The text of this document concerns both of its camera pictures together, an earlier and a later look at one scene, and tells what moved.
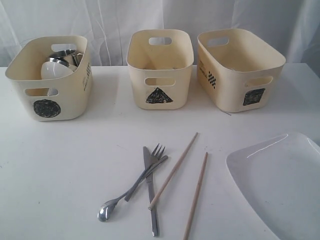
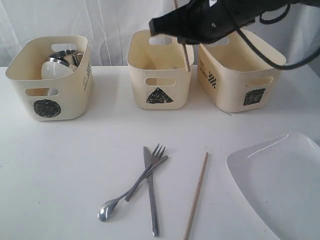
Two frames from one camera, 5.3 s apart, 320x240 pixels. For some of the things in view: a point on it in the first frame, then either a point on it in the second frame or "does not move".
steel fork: [155, 155] does not move
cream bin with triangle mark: [161, 62] does not move
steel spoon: [106, 209] does not move
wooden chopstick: [164, 184] → [185, 46]
